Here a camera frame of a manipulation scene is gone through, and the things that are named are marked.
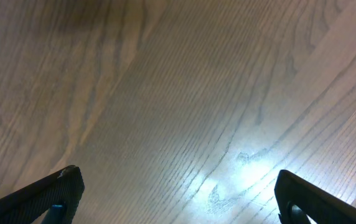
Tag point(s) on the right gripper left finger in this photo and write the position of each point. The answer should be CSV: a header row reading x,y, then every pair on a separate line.
x,y
56,195

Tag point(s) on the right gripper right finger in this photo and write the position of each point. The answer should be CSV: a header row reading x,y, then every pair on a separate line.
x,y
299,201

